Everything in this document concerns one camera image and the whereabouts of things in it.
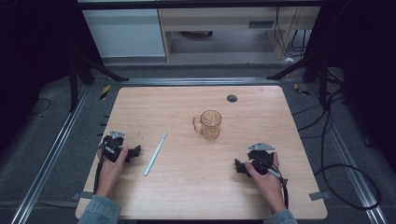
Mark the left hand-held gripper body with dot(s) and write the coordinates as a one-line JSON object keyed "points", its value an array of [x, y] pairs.
{"points": [[112, 146]]}

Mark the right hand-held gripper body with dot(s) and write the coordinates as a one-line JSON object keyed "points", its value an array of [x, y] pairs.
{"points": [[260, 155]]}

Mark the person's left hand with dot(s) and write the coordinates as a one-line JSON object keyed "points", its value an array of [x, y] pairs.
{"points": [[110, 174]]}

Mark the person's right hand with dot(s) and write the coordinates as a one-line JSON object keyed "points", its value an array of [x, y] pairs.
{"points": [[265, 183]]}

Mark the light blue toothbrush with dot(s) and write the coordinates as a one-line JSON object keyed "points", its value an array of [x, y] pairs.
{"points": [[155, 153]]}

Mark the yellow black striped tape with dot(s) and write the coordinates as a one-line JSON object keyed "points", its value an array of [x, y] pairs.
{"points": [[300, 90], [105, 91]]}

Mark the grey tape piece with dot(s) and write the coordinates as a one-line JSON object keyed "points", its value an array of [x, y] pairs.
{"points": [[82, 195], [319, 196]]}

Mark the grey round table grommet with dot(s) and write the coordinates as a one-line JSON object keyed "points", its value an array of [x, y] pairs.
{"points": [[232, 98]]}

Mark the black metal stand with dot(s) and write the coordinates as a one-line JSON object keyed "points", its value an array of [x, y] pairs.
{"points": [[314, 70], [81, 71]]}

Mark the white cabinet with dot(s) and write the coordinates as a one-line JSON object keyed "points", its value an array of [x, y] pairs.
{"points": [[124, 32]]}

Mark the long aluminium floor rail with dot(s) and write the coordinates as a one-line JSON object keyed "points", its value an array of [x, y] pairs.
{"points": [[348, 168], [46, 155]]}

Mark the dark metal floor rail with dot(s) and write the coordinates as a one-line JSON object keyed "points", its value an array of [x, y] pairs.
{"points": [[199, 81]]}

